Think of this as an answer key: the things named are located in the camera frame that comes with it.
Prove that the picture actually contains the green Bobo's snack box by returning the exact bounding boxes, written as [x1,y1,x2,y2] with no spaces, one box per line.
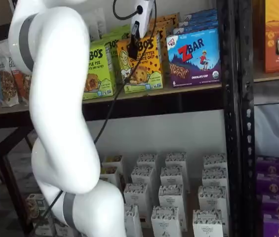
[102,24,133,41]
[82,39,118,101]
[103,34,120,84]

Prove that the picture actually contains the wooden shelf board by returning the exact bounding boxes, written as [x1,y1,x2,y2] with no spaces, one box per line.
[253,70,279,83]
[0,83,223,117]

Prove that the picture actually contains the long black cable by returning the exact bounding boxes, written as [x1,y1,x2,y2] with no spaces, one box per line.
[34,0,158,227]

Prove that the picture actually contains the white pouch small print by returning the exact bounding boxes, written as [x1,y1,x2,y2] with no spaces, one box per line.
[82,7,108,42]

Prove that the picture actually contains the white carton colourful top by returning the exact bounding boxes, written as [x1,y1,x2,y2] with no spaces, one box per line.
[101,155,124,174]
[99,165,119,186]

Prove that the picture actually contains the Purely Elizabeth bag orange label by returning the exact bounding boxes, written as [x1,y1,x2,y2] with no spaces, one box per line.
[6,39,33,102]

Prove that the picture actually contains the blue Zbar box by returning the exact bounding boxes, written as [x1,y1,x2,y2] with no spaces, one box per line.
[166,21,222,88]
[184,8,218,22]
[178,14,219,28]

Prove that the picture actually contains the black metal shelf rack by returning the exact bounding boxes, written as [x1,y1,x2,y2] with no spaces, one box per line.
[239,0,279,237]
[0,0,241,237]

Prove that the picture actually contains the white carton speckled top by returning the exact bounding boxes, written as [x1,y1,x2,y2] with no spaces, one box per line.
[151,205,181,237]
[130,165,155,188]
[198,185,228,213]
[158,184,185,211]
[159,166,186,189]
[203,153,228,171]
[201,167,229,189]
[123,183,149,218]
[192,209,224,237]
[136,153,159,171]
[165,152,188,171]
[124,203,144,237]

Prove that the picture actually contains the Purely Elizabeth bag blue label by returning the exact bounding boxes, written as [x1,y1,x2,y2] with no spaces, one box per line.
[0,44,20,108]

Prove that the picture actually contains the white small carton boxes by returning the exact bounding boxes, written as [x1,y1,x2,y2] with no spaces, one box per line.
[97,150,229,237]

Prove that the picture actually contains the short black cable loop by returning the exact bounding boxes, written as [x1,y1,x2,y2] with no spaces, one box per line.
[113,0,143,20]

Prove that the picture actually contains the orange Bobo's snack box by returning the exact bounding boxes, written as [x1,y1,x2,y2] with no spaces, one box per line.
[150,24,168,82]
[153,12,181,36]
[116,34,164,94]

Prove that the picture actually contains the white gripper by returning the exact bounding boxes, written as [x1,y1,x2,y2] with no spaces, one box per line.
[127,0,155,59]

